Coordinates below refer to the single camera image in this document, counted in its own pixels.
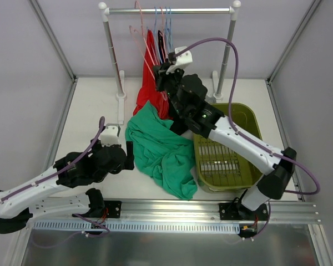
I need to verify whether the green tank top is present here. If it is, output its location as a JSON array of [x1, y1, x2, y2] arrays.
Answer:
[[125, 102, 198, 200]]

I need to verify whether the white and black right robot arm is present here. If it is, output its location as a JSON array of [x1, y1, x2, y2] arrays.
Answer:
[[153, 62, 296, 220]]

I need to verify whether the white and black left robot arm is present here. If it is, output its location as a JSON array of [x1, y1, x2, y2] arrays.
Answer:
[[0, 141, 134, 234]]

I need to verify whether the red tank top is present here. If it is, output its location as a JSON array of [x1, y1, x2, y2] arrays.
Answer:
[[133, 30, 171, 120]]

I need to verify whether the black tank top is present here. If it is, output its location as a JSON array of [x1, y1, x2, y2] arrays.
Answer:
[[157, 29, 194, 136]]

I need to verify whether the olive green plastic basket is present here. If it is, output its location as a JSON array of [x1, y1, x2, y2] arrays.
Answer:
[[193, 103, 263, 193]]

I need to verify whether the silver and white clothes rack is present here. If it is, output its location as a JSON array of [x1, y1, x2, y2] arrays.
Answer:
[[98, 1, 241, 125]]

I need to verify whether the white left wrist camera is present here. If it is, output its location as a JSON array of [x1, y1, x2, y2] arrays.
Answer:
[[100, 124, 120, 146]]

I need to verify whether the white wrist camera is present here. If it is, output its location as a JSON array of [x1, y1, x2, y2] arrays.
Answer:
[[166, 46, 193, 74], [100, 124, 120, 146]]

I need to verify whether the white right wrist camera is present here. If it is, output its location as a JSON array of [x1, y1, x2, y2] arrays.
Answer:
[[166, 46, 193, 74]]

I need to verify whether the blue wire hanger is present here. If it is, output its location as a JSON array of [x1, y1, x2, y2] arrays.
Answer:
[[164, 7, 171, 52], [152, 7, 167, 64], [167, 7, 174, 52]]

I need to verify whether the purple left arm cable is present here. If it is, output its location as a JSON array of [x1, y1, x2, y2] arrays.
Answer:
[[0, 116, 112, 239]]

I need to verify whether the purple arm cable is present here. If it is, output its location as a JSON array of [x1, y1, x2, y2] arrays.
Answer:
[[174, 38, 321, 242], [0, 116, 112, 239]]

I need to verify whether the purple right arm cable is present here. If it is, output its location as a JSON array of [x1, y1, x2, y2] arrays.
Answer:
[[174, 38, 321, 242]]

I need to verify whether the white slotted cable duct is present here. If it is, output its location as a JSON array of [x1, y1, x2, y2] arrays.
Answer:
[[33, 219, 240, 234]]

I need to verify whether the aluminium left frame post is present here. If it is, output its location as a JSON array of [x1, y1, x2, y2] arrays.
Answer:
[[28, 0, 76, 81]]

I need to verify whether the aluminium frame post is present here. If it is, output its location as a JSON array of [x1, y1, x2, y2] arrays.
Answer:
[[28, 0, 76, 81], [266, 0, 322, 84]]

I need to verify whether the aluminium right frame post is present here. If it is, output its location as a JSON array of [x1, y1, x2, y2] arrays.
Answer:
[[266, 0, 322, 84]]

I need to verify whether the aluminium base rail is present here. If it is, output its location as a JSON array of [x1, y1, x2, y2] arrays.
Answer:
[[28, 197, 321, 224]]

